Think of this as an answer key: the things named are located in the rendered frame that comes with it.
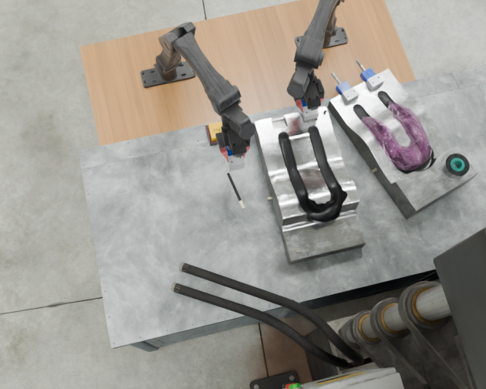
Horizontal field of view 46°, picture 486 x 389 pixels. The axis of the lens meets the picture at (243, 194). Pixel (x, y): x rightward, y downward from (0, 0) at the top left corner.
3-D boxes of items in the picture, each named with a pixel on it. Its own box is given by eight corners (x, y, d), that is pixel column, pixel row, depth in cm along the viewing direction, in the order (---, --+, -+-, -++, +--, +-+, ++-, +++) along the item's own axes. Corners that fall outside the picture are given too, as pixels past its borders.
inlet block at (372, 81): (349, 66, 214) (352, 59, 209) (360, 61, 215) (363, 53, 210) (369, 94, 211) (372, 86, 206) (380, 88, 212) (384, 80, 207)
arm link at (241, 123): (262, 129, 173) (254, 100, 164) (239, 144, 172) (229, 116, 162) (241, 110, 180) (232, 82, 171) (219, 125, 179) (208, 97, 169)
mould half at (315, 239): (253, 131, 208) (254, 115, 196) (322, 116, 211) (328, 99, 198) (288, 264, 194) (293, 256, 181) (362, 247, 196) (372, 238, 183)
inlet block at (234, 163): (220, 136, 195) (220, 130, 190) (234, 132, 196) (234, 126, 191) (229, 171, 192) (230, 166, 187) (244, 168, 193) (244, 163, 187)
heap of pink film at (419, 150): (356, 120, 204) (360, 110, 197) (396, 98, 207) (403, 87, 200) (398, 180, 198) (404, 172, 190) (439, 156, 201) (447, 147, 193)
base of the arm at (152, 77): (195, 65, 207) (190, 49, 209) (140, 78, 205) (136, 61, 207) (196, 76, 215) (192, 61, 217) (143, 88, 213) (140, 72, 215)
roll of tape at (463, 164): (467, 160, 195) (471, 157, 192) (463, 182, 193) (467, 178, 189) (444, 153, 196) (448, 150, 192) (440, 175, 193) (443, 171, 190)
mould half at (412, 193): (327, 106, 212) (332, 93, 202) (384, 76, 217) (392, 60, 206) (406, 219, 200) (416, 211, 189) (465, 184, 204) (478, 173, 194)
